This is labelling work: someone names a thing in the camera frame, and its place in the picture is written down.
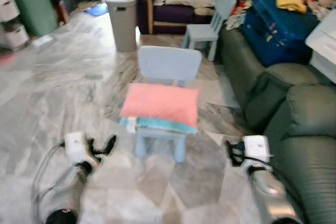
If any pink fleece pillow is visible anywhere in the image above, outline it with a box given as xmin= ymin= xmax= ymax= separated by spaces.
xmin=119 ymin=82 xmax=201 ymax=129

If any dark green leather sofa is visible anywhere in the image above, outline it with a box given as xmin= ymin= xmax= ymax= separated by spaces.
xmin=218 ymin=25 xmax=336 ymax=224

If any teal fleece cushion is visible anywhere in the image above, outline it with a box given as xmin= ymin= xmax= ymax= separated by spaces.
xmin=120 ymin=116 xmax=199 ymax=135

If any light blue child chair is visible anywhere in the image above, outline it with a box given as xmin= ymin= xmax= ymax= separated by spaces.
xmin=135 ymin=46 xmax=203 ymax=163
xmin=182 ymin=0 xmax=238 ymax=62

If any grey lidded trash bin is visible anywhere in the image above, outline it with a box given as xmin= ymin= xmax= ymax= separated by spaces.
xmin=104 ymin=0 xmax=150 ymax=52

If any blue suitcase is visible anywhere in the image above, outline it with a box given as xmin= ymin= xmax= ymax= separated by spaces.
xmin=240 ymin=0 xmax=320 ymax=67

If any white cabinet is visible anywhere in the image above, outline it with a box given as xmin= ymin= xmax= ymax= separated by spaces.
xmin=306 ymin=9 xmax=336 ymax=83

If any blue floor mat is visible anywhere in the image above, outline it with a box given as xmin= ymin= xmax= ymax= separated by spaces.
xmin=84 ymin=3 xmax=109 ymax=17

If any white plastic drawer unit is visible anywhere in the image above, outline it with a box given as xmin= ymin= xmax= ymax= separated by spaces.
xmin=0 ymin=0 xmax=41 ymax=50

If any purple wooden-armed armchair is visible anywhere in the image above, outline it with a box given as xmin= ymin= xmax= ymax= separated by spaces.
xmin=136 ymin=0 xmax=221 ymax=36

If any green plastic bin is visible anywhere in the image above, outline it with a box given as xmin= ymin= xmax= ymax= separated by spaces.
xmin=13 ymin=0 xmax=58 ymax=37

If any yellow cloth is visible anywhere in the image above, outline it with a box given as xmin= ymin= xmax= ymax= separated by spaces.
xmin=274 ymin=0 xmax=307 ymax=14

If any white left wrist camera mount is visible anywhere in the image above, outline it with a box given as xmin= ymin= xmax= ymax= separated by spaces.
xmin=64 ymin=132 xmax=100 ymax=168

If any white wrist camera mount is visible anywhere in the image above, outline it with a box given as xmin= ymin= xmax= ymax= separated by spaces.
xmin=64 ymin=132 xmax=100 ymax=168
xmin=243 ymin=135 xmax=272 ymax=164

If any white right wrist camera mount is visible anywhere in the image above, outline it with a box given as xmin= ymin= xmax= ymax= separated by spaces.
xmin=243 ymin=135 xmax=272 ymax=164

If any grey left arm cable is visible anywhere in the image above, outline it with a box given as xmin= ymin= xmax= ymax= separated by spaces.
xmin=31 ymin=141 xmax=68 ymax=219

